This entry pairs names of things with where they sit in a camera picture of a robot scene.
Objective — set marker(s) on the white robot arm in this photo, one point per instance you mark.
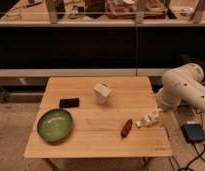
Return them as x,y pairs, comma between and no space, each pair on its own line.
182,83

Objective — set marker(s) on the white cup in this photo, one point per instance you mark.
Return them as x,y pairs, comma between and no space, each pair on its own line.
102,92

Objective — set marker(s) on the wooden folding table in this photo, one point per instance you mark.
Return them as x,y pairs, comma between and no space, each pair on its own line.
97,127

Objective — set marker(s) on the black rectangular block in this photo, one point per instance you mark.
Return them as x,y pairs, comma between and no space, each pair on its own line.
69,103

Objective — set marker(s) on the white plastic bottle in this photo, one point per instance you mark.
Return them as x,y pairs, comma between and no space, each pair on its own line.
149,119

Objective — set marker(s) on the black foot pedal box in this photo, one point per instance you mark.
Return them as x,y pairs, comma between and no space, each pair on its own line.
193,133

